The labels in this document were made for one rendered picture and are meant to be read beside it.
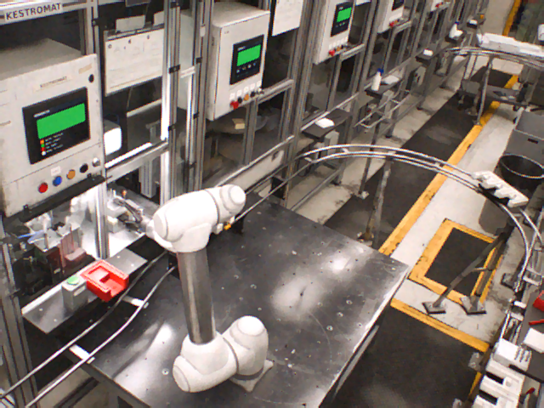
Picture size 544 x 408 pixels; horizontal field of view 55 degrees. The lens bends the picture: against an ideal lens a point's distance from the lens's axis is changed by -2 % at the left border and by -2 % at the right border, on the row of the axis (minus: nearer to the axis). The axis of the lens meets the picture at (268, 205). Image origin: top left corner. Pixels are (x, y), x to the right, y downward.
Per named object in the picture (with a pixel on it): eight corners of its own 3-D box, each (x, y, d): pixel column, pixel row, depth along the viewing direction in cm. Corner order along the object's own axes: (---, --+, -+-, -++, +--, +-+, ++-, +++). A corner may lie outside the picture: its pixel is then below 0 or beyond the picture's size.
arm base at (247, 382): (279, 359, 226) (280, 351, 222) (250, 394, 209) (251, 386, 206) (244, 338, 233) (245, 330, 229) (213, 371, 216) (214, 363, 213)
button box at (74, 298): (73, 312, 202) (70, 290, 196) (59, 303, 205) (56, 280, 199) (89, 301, 208) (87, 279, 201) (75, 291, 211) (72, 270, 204)
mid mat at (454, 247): (478, 314, 364) (479, 312, 363) (405, 279, 385) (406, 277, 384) (507, 244, 437) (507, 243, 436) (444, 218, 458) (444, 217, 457)
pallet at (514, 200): (467, 184, 351) (473, 171, 345) (482, 181, 357) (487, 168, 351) (507, 215, 325) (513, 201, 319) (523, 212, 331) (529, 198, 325)
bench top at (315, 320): (263, 492, 182) (263, 487, 180) (55, 343, 222) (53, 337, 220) (409, 271, 291) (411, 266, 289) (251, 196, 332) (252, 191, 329)
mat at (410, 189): (384, 264, 395) (384, 263, 394) (315, 232, 417) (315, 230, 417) (520, 76, 823) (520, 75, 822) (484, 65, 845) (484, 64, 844)
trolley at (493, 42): (455, 110, 664) (480, 36, 610) (453, 95, 710) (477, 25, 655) (524, 127, 652) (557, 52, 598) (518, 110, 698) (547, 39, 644)
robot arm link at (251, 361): (273, 365, 216) (280, 328, 204) (236, 385, 206) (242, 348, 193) (249, 338, 226) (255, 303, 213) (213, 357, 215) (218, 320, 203)
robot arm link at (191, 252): (240, 382, 202) (191, 409, 190) (217, 362, 214) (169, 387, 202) (221, 194, 174) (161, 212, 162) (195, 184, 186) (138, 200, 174)
